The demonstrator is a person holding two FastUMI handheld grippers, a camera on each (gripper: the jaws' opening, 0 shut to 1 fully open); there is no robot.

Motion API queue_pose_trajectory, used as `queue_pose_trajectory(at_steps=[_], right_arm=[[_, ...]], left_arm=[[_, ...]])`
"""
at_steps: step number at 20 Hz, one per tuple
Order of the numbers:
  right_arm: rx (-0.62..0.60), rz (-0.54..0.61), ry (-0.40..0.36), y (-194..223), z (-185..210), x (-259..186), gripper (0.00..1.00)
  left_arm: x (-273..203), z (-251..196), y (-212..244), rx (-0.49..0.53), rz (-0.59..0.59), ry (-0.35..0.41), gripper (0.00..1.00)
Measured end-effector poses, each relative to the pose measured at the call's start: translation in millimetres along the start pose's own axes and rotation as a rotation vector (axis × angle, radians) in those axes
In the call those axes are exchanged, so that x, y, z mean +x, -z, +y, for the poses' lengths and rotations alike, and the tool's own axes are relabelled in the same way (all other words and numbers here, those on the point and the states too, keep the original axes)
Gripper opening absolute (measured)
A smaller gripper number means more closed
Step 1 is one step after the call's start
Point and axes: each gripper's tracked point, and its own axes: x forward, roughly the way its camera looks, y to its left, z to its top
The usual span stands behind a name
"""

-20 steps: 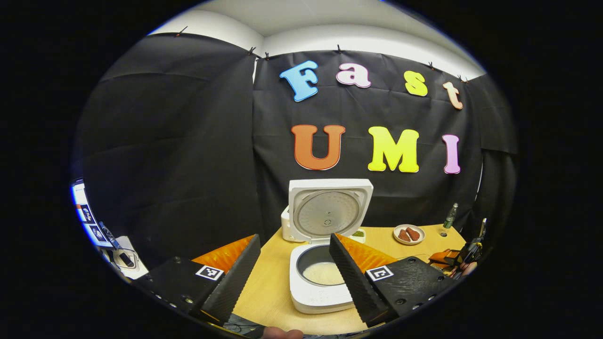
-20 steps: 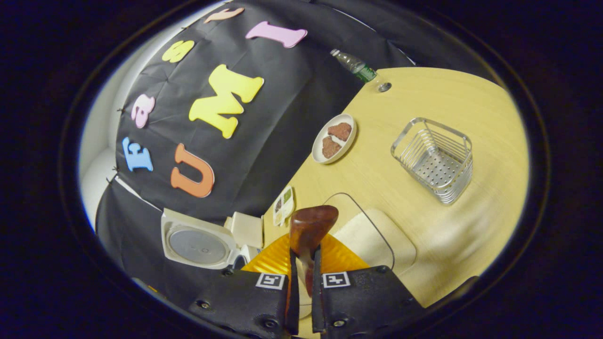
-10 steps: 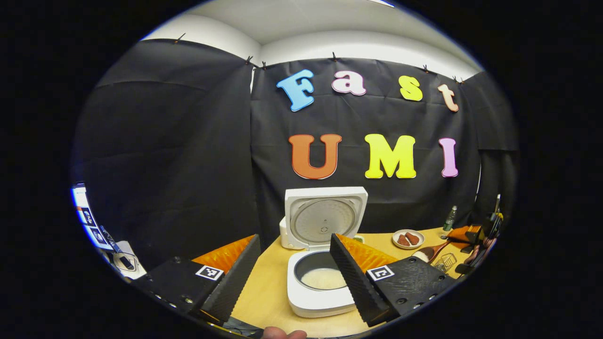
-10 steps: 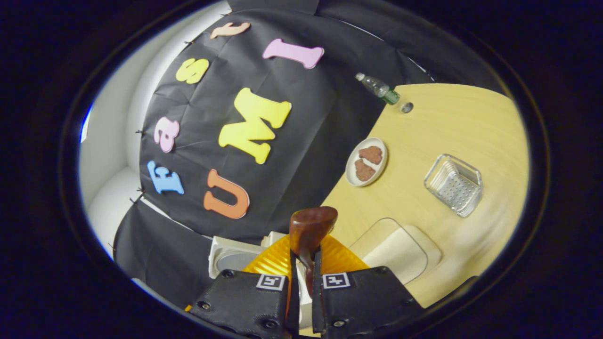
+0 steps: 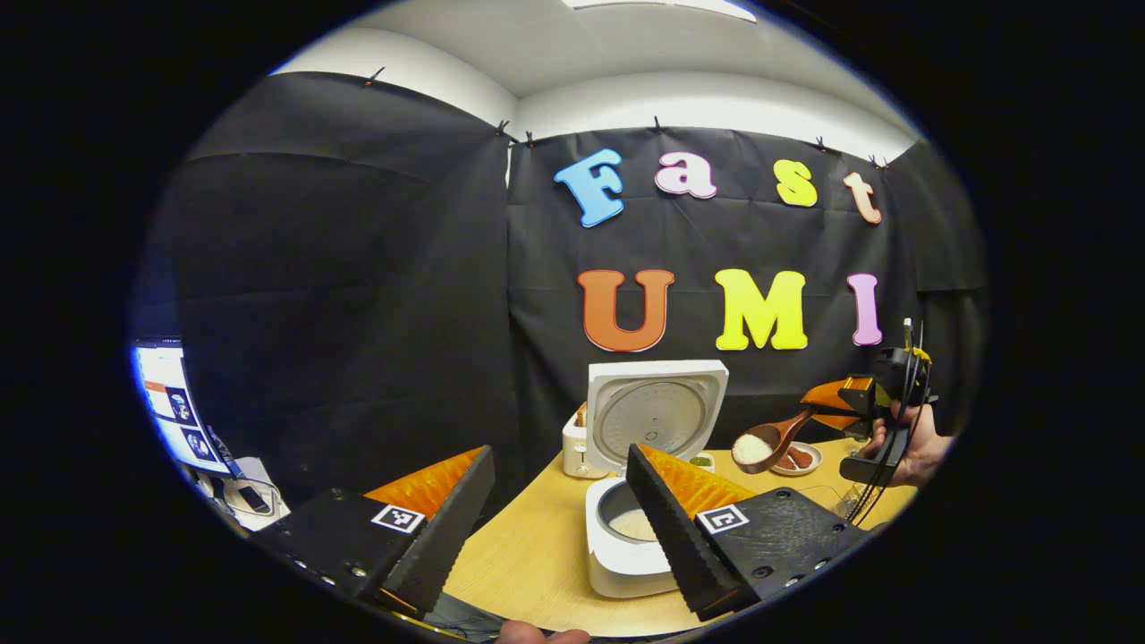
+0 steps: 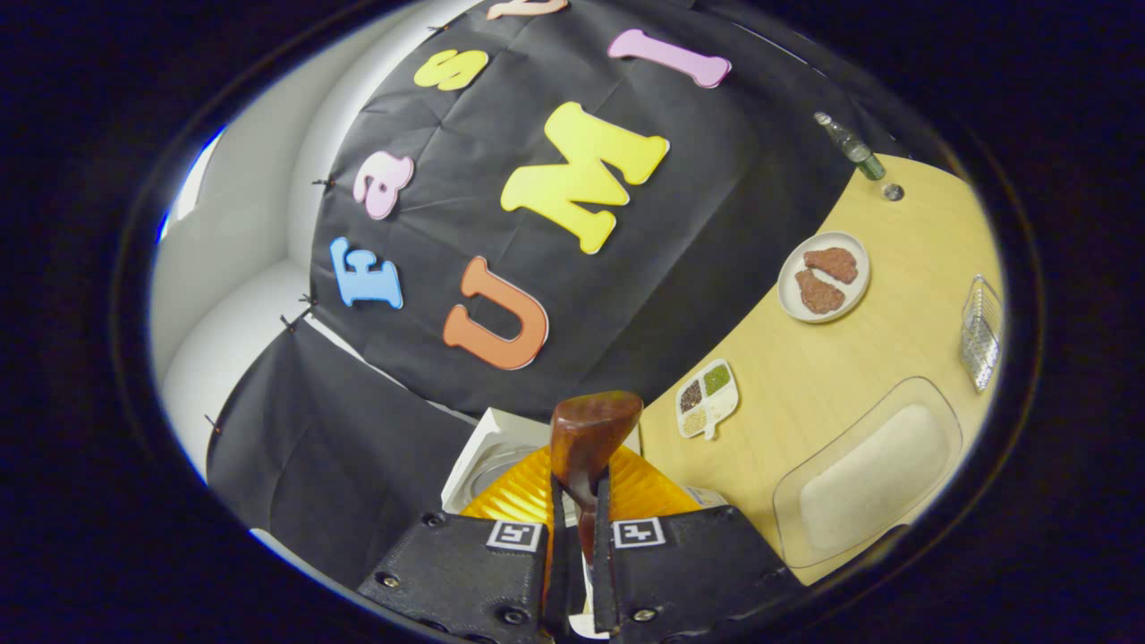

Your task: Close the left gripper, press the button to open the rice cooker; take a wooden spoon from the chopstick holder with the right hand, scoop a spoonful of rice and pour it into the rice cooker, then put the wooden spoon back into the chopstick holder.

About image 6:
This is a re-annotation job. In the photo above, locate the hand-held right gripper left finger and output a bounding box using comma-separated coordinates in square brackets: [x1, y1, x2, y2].
[358, 445, 571, 644]

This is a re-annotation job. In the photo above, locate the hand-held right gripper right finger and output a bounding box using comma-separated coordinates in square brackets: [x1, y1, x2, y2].
[590, 445, 806, 644]

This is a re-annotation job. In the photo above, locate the clear rice container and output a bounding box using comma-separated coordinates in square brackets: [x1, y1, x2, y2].
[771, 376, 965, 572]

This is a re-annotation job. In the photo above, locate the wooden spoon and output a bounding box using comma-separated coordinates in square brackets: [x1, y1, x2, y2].
[548, 390, 645, 573]

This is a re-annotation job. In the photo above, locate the white rice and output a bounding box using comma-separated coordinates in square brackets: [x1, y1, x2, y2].
[798, 403, 952, 554]

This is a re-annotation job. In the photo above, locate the metal mesh chopstick holder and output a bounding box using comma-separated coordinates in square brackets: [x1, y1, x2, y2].
[959, 274, 1005, 395]

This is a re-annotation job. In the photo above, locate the divided grain tray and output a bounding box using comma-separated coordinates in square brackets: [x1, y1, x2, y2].
[675, 358, 742, 441]

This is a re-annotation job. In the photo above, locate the white round plate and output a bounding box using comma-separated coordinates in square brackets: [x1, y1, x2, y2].
[776, 231, 872, 325]

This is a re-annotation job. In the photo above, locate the brown meat piece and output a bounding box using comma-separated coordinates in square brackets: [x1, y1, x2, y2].
[802, 247, 860, 285]
[794, 268, 846, 316]

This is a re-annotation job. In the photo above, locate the green plastic bottle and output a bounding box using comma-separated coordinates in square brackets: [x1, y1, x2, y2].
[813, 111, 887, 182]

